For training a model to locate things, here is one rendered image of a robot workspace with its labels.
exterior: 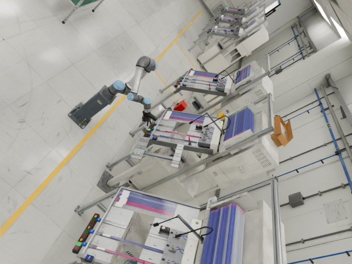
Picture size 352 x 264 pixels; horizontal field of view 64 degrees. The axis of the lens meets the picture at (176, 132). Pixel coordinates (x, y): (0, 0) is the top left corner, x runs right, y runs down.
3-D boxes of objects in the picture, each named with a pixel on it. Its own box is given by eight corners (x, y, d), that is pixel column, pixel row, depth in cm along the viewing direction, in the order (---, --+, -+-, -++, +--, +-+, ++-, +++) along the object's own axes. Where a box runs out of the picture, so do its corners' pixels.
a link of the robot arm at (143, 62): (143, 53, 282) (131, 100, 285) (150, 56, 291) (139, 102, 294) (135, 52, 289) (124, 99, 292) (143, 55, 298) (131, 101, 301)
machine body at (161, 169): (125, 180, 356) (160, 162, 324) (144, 148, 412) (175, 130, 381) (158, 213, 375) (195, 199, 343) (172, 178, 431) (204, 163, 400)
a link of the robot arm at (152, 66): (116, 87, 319) (146, 53, 295) (125, 90, 331) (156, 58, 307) (119, 96, 314) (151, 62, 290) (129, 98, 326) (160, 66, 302)
